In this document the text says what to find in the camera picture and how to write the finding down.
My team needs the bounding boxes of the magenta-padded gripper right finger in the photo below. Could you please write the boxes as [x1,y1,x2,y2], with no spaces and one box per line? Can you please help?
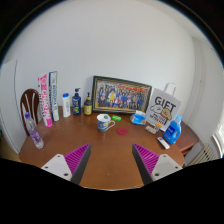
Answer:
[132,143,184,186]

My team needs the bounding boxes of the blue patterned ceramic mug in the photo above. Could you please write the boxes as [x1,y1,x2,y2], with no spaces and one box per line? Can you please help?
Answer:
[96,113,116,134]

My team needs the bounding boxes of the clear purple-capped water bottle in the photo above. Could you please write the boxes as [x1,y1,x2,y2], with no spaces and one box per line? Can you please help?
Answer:
[24,112,45,150]

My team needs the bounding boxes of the dark blue pump bottle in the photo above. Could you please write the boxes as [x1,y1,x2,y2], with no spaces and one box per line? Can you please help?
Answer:
[71,87,83,117]

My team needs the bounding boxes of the white bottle with blue cap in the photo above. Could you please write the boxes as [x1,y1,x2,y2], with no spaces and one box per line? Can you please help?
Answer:
[61,92,72,118]

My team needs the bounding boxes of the white remote control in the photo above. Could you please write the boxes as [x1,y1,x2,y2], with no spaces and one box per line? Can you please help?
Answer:
[156,136,171,150]

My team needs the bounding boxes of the blue detergent bottle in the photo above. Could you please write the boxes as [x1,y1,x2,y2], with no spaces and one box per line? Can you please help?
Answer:
[162,114,184,145]

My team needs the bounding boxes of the pink and white tube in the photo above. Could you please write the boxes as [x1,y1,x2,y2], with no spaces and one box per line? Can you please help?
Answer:
[37,73,54,128]

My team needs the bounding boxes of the blue tissue pack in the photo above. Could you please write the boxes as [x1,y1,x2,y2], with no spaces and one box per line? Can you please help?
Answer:
[129,109,148,126]

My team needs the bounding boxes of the white refrigerator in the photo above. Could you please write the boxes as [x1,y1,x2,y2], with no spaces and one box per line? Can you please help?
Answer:
[0,59,28,154]

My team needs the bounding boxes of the small green packet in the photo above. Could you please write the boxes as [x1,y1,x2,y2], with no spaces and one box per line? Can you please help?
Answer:
[111,114,123,123]

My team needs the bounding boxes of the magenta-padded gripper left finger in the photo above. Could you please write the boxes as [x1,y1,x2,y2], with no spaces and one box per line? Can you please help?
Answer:
[40,143,92,185]

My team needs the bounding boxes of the framed group picture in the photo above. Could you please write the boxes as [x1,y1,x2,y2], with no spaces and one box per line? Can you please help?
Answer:
[91,75,153,115]

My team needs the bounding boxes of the green and white tube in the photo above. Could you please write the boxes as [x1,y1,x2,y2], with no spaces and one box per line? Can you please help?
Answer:
[48,70,61,122]

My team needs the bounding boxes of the dark yellow-labelled pump bottle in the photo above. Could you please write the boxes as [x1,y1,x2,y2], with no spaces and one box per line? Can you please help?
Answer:
[83,91,93,116]

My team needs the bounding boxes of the flat round red coaster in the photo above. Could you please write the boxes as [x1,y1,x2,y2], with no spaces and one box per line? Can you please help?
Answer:
[116,126,129,137]

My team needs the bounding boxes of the white printed paper gift bag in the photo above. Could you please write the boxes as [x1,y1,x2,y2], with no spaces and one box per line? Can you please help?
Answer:
[145,82,183,132]

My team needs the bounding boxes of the white wall radiator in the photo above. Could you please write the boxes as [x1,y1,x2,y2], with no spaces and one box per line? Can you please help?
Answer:
[189,143,218,166]

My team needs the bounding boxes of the brown wooden chair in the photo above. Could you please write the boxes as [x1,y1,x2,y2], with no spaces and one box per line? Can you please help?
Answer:
[19,88,43,136]

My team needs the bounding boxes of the small patterned snack pack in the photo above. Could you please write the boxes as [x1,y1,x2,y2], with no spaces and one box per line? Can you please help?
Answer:
[144,124,158,135]

